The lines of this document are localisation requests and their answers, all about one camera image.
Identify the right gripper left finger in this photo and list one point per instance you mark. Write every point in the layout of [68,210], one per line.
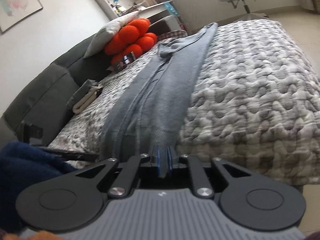
[155,159]

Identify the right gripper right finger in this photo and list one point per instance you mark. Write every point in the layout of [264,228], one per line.
[172,159]

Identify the grey knit sweater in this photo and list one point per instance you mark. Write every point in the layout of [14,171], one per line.
[150,113]

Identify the blue sleeve forearm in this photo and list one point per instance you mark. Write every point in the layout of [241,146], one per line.
[23,165]

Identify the folded clothes pile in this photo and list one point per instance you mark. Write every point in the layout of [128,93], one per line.
[84,96]

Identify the dark grey sofa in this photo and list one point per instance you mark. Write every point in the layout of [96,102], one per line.
[43,101]

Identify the grey quilted bed cover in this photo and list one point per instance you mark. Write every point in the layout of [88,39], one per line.
[255,104]

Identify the smartphone playing video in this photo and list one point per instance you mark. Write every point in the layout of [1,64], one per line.
[120,63]

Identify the white grey pillow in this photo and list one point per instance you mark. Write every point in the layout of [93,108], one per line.
[107,32]

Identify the plaid blanket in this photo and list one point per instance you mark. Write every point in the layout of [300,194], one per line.
[173,34]

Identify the orange knotted ball cushion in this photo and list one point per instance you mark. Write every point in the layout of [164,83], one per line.
[133,37]

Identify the blue plastic bag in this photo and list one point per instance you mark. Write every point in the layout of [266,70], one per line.
[170,8]

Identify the framed wall picture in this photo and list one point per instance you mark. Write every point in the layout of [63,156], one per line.
[15,11]

